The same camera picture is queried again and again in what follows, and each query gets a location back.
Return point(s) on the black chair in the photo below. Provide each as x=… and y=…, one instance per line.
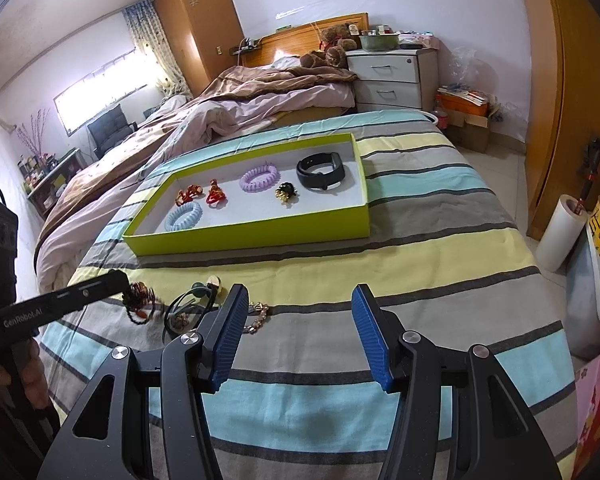
x=110, y=127

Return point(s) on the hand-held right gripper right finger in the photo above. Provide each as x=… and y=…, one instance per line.
x=372, y=335

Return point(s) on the green basin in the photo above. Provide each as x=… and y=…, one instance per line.
x=377, y=42

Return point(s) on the person's left hand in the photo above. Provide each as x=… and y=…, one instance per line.
x=30, y=375

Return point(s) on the lime green cardboard box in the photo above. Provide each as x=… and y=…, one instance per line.
x=240, y=215

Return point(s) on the large wooden closet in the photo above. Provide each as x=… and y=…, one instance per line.
x=570, y=85

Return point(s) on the cluttered wooden shelf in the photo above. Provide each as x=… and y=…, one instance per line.
x=47, y=185

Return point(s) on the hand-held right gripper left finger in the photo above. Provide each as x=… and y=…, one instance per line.
x=227, y=330

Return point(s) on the power strip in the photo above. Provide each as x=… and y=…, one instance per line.
x=245, y=46

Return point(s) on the brown teddy bear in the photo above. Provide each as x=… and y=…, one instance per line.
x=335, y=42

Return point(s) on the brown cardboard box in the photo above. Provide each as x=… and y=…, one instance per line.
x=470, y=132

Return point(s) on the dried flower branches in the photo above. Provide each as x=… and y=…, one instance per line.
x=32, y=130

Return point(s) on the white plastic container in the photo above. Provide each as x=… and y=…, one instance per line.
x=587, y=305

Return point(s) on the white paper roll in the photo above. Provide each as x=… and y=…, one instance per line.
x=560, y=235

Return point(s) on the floral curtain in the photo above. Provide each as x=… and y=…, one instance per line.
x=152, y=45

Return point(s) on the orange box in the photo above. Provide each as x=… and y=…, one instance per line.
x=462, y=105

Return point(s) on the brown pink duvet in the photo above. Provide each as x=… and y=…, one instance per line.
x=205, y=115

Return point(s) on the black smart band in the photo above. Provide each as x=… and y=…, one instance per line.
x=310, y=180

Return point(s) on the striped bed sheet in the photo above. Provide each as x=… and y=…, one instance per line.
x=430, y=270

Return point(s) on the window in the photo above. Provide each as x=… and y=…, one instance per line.
x=100, y=90

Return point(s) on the black red pole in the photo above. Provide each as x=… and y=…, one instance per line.
x=592, y=170

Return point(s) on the wooden headboard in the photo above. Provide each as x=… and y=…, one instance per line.
x=300, y=35

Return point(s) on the gold black ornament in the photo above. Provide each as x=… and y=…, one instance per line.
x=285, y=192

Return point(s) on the tall wooden wardrobe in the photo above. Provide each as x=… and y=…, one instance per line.
x=195, y=30

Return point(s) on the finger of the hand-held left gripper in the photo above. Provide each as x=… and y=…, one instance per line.
x=85, y=292

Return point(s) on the white nightstand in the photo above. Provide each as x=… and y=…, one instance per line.
x=390, y=80

